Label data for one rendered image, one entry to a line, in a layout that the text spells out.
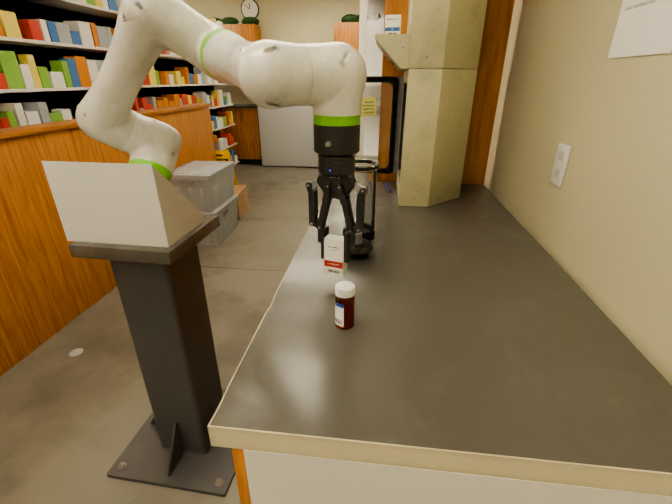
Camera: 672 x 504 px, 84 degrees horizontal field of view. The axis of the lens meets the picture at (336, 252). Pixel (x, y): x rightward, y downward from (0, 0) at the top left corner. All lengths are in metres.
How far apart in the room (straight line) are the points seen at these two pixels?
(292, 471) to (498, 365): 0.37
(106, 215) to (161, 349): 0.50
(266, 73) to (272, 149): 5.96
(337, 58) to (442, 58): 0.72
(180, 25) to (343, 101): 0.48
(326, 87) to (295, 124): 5.75
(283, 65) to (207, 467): 1.47
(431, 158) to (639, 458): 1.05
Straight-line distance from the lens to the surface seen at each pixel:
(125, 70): 1.17
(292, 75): 0.68
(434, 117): 1.40
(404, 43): 1.39
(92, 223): 1.29
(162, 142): 1.33
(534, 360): 0.75
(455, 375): 0.67
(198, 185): 3.39
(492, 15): 1.82
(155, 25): 1.06
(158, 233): 1.17
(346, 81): 0.72
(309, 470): 0.62
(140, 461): 1.85
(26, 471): 2.06
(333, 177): 0.78
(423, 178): 1.43
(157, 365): 1.53
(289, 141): 6.52
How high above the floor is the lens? 1.38
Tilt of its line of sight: 25 degrees down
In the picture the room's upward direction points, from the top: straight up
